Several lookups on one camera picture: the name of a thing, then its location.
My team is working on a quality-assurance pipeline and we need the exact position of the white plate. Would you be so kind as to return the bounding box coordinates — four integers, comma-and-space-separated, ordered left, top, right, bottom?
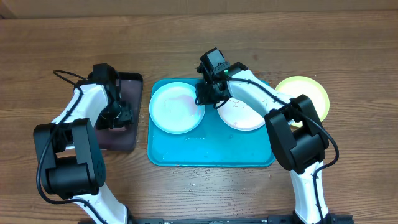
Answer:
217, 98, 265, 131

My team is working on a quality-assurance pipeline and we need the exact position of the light blue plate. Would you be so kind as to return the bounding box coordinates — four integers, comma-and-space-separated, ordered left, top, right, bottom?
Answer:
149, 82, 205, 134

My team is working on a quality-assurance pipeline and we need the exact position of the green and pink sponge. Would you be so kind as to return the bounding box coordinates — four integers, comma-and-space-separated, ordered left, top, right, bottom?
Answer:
109, 125, 129, 132

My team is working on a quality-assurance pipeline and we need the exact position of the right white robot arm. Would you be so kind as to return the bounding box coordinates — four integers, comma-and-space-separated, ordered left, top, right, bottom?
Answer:
195, 62, 330, 223

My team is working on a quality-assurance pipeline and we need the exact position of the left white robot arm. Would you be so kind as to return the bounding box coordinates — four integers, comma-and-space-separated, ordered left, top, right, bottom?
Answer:
33, 80, 134, 223

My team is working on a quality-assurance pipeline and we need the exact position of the black tray with water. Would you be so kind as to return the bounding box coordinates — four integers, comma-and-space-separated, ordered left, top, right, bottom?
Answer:
94, 72, 143, 152

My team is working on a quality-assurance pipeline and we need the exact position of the teal plastic serving tray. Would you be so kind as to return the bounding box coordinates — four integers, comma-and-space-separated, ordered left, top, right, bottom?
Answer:
147, 78, 277, 168

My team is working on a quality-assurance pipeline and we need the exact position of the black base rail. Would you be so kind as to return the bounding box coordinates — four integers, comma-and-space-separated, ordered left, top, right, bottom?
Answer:
134, 214, 354, 224

